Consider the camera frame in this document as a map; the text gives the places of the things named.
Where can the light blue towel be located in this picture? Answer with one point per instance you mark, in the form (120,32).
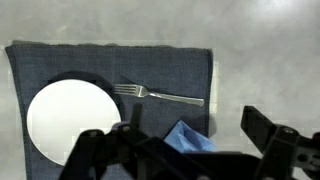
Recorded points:
(186,140)

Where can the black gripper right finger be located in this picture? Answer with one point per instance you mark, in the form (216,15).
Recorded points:
(283,150)

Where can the dark blue placemat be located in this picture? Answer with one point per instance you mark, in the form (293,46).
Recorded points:
(160,66)

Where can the white round plate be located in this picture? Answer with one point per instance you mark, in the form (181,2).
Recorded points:
(66,116)

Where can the silver metal fork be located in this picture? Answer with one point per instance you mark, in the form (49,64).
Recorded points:
(133,90)

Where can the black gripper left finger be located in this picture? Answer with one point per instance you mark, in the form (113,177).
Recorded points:
(126,153)

